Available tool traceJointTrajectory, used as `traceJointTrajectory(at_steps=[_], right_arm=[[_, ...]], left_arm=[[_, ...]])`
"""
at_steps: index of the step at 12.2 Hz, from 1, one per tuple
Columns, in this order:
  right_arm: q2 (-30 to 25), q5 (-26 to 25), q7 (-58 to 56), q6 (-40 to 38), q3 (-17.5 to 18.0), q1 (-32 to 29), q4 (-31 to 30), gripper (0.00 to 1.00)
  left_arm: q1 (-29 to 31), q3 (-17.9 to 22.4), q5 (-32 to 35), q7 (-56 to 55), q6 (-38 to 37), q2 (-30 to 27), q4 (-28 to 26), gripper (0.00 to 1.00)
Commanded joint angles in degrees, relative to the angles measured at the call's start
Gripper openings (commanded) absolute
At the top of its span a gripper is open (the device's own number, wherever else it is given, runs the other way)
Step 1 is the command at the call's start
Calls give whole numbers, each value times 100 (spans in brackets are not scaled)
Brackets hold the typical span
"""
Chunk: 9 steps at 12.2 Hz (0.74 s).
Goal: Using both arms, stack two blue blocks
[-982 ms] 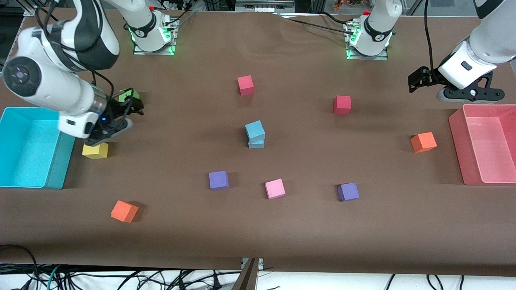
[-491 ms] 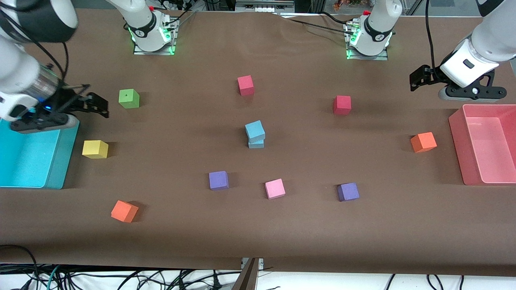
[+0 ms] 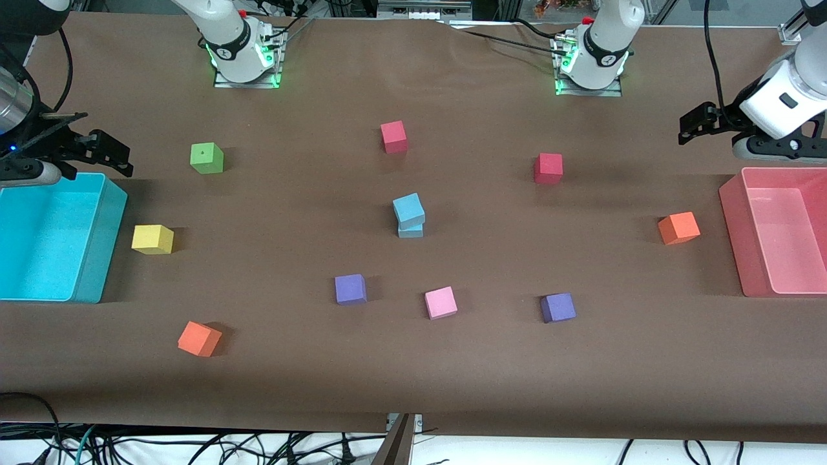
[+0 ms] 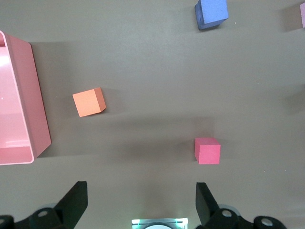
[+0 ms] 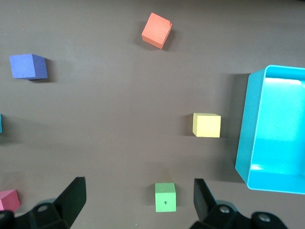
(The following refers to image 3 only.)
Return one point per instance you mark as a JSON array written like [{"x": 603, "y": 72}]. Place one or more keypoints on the brown table cover sheet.
[{"x": 452, "y": 374}]

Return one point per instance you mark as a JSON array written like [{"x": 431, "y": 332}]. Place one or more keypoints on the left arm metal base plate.
[{"x": 601, "y": 92}]

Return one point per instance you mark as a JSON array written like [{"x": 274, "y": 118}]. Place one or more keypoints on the dark angled bar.
[{"x": 395, "y": 445}]

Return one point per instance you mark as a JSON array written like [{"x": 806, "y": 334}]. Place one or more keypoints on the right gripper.
[{"x": 46, "y": 141}]

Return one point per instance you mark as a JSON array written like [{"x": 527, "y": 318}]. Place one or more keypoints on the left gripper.
[{"x": 723, "y": 120}]

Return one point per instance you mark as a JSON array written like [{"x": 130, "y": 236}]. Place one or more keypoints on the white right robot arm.
[{"x": 226, "y": 45}]

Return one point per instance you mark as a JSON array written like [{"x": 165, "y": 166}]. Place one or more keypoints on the red foam block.
[
  {"x": 394, "y": 137},
  {"x": 548, "y": 168}
]

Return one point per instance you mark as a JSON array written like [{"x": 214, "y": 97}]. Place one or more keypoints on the pink foam block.
[{"x": 441, "y": 303}]

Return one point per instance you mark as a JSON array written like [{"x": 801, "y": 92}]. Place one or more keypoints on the yellow foam block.
[{"x": 152, "y": 239}]

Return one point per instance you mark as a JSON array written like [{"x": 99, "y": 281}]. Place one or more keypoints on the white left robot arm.
[{"x": 607, "y": 45}]

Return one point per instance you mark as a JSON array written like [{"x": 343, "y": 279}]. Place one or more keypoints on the light blue foam block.
[
  {"x": 410, "y": 232},
  {"x": 409, "y": 210}
]

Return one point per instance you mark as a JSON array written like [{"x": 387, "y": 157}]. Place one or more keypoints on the orange foam block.
[
  {"x": 678, "y": 228},
  {"x": 199, "y": 339}
]

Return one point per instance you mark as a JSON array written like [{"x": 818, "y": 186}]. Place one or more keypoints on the aluminium frame profile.
[{"x": 789, "y": 33}]

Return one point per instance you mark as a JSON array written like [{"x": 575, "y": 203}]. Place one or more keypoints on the grey metal box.
[{"x": 423, "y": 10}]

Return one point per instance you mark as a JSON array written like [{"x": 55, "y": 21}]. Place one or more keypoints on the purple foam block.
[
  {"x": 558, "y": 308},
  {"x": 350, "y": 289}
]

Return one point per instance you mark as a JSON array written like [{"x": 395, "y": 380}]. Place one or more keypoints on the cyan plastic bin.
[{"x": 45, "y": 245}]

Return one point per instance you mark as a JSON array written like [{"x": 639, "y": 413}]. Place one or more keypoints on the green foam block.
[{"x": 207, "y": 159}]

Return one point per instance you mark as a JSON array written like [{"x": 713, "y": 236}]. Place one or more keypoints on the pink plastic bin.
[{"x": 775, "y": 239}]

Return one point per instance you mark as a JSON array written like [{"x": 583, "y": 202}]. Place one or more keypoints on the small metal table bracket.
[{"x": 417, "y": 423}]

